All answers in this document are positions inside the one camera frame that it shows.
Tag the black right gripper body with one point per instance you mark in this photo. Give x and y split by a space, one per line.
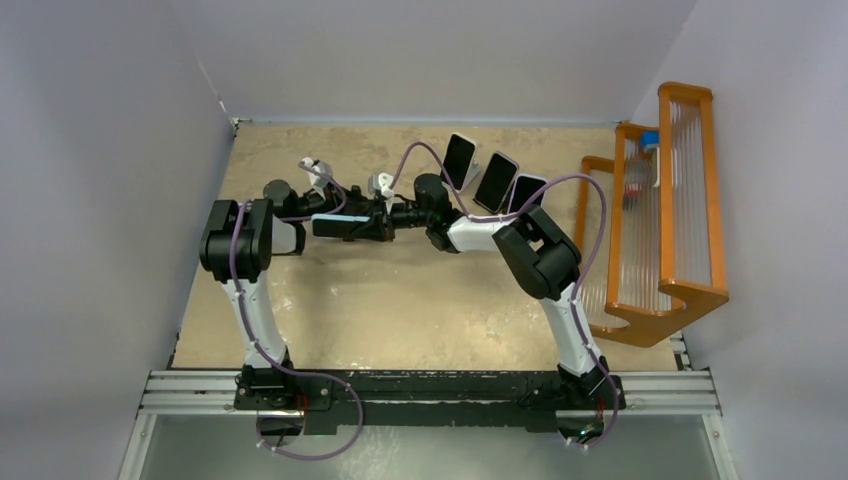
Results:
388 222

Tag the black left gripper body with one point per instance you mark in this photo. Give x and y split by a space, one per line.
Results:
335 197

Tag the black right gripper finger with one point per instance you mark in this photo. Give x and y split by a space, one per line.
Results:
363 206
364 231

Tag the blue case phone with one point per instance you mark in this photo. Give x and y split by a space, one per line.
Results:
337 226

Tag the white case phone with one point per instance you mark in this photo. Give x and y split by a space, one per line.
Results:
460 153

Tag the silver metal phone stand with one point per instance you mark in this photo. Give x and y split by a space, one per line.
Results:
472 173

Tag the purple case phone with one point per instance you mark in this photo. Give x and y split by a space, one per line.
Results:
496 182

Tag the lilac case phone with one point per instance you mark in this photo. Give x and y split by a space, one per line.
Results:
523 188

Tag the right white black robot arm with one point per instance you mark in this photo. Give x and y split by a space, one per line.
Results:
544 261

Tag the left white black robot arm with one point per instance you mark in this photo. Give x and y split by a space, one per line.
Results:
237 246

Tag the red black stamp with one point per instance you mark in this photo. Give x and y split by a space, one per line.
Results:
632 195

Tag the orange wooden tiered rack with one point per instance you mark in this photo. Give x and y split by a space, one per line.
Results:
661 266

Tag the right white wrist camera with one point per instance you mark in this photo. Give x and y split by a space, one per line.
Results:
380 187

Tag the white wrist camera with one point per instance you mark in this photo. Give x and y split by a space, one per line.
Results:
319 174
380 187

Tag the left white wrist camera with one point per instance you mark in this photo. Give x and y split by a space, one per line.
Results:
319 174

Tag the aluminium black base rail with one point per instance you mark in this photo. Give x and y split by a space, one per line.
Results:
537 401

